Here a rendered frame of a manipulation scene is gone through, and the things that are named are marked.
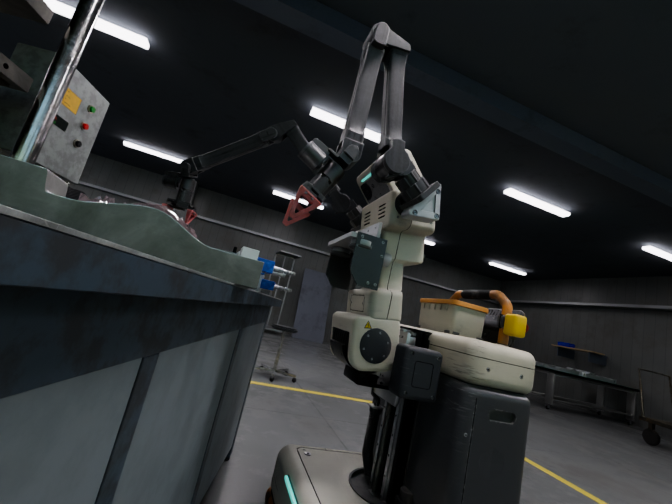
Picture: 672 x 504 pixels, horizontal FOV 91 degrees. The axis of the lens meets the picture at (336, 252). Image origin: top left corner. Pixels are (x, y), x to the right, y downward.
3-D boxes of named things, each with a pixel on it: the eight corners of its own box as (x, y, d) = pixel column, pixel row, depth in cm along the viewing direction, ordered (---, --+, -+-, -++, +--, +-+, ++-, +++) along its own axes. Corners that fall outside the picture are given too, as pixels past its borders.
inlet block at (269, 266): (289, 285, 79) (295, 263, 80) (294, 285, 74) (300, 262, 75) (234, 271, 75) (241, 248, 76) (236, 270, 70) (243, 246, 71)
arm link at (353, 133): (393, 27, 96) (377, 52, 106) (376, 17, 94) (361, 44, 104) (361, 162, 88) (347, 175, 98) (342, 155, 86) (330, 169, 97)
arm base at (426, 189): (442, 184, 94) (419, 195, 106) (425, 161, 93) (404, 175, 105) (422, 201, 92) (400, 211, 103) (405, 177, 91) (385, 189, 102)
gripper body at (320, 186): (302, 184, 82) (321, 165, 85) (294, 195, 92) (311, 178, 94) (321, 203, 83) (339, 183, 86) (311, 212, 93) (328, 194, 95)
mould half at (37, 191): (243, 287, 90) (254, 248, 92) (257, 289, 66) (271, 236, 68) (17, 233, 73) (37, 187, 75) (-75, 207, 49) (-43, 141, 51)
